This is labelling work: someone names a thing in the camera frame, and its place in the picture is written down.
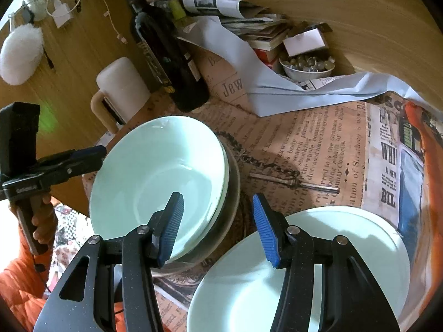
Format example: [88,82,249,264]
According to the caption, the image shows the pink bowl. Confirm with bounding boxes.
[163,134,241,278]

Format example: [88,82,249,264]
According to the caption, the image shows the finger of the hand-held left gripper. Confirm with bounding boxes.
[35,144,108,185]

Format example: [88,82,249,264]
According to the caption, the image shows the yellow green tube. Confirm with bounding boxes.
[169,0,188,22]

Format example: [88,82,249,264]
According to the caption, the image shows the mint green plate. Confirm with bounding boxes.
[187,207,412,332]

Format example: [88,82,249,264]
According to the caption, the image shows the mint green bowl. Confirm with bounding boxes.
[89,116,227,263]

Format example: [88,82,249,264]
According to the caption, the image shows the floral printed cloth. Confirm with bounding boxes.
[45,204,102,293]

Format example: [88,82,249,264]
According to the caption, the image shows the white mug tan handle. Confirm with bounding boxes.
[91,57,151,135]

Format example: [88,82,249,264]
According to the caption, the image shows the stack of books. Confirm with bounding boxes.
[221,14,295,64]

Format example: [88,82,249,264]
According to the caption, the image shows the dark wine bottle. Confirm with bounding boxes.
[118,0,210,113]

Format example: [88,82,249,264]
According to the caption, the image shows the small bowl of beads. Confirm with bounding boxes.
[279,53,337,82]

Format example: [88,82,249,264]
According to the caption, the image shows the white cable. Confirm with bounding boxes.
[93,0,129,45]

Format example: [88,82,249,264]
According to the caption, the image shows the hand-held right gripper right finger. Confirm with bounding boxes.
[253,194,402,332]

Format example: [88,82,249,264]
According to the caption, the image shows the newsprint table cover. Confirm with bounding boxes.
[81,50,440,332]

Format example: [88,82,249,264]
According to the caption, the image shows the person's left hand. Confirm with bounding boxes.
[29,194,59,255]

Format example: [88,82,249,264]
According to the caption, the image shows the white pom-pom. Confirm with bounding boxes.
[0,24,44,86]

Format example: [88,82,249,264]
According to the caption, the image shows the white fuzzy headband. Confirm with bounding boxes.
[24,0,53,22]

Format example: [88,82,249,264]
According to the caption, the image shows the white charger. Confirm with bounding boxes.
[52,2,75,29]

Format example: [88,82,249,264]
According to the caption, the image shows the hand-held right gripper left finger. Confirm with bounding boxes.
[33,192,185,332]

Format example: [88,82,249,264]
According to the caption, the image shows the grey cloth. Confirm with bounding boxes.
[176,17,427,118]

